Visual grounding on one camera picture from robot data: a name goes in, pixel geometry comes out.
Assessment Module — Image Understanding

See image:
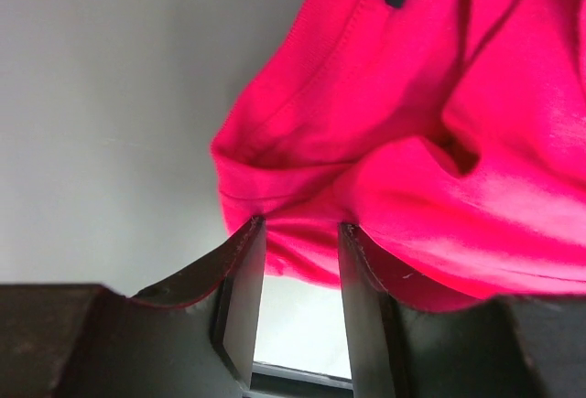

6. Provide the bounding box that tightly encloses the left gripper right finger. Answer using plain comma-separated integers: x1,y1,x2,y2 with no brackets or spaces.
338,223,585,397

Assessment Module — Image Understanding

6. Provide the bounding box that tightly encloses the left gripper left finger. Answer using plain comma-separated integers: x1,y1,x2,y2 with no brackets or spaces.
1,217,266,397

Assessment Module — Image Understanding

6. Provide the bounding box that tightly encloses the red polo shirt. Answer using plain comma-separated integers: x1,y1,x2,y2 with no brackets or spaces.
212,0,585,311

